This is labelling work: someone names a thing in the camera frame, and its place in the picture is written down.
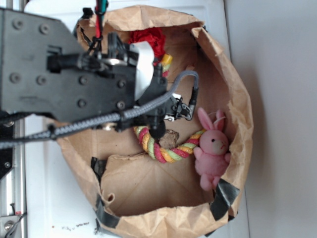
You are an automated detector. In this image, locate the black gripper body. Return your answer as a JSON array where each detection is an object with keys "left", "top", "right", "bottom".
[{"left": 48, "top": 32, "right": 194, "bottom": 139}]

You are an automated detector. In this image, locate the red paper ball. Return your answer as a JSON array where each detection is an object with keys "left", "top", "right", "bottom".
[{"left": 128, "top": 27, "right": 166, "bottom": 59}]

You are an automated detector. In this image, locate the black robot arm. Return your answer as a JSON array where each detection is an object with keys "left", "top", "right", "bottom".
[{"left": 0, "top": 9, "right": 199, "bottom": 142}]

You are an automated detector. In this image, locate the brown rock chunk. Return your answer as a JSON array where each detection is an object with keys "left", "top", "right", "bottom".
[{"left": 158, "top": 129, "right": 179, "bottom": 149}]

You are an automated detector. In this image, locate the brown paper bag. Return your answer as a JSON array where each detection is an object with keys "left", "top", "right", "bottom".
[{"left": 58, "top": 5, "right": 254, "bottom": 238}]

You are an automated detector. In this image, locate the pink plush bunny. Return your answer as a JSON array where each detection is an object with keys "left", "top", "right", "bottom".
[{"left": 194, "top": 108, "right": 231, "bottom": 191}]

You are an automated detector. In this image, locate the white plastic tray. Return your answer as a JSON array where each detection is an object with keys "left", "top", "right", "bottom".
[{"left": 23, "top": 0, "right": 251, "bottom": 238}]

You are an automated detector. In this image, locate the metal clamp with screw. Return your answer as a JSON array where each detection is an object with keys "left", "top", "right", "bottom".
[{"left": 0, "top": 213, "right": 27, "bottom": 238}]

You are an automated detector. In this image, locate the grey braided cable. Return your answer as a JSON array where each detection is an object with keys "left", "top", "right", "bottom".
[{"left": 0, "top": 70, "right": 200, "bottom": 149}]

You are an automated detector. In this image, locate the multicoloured twisted rope toy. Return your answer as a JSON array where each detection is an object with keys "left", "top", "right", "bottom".
[{"left": 133, "top": 54, "right": 206, "bottom": 165}]

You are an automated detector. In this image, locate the black bracket with bolt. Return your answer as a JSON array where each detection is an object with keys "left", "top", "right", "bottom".
[{"left": 0, "top": 148, "right": 13, "bottom": 180}]

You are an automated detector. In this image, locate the aluminium frame rail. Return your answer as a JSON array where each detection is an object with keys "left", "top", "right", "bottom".
[{"left": 0, "top": 0, "right": 28, "bottom": 238}]

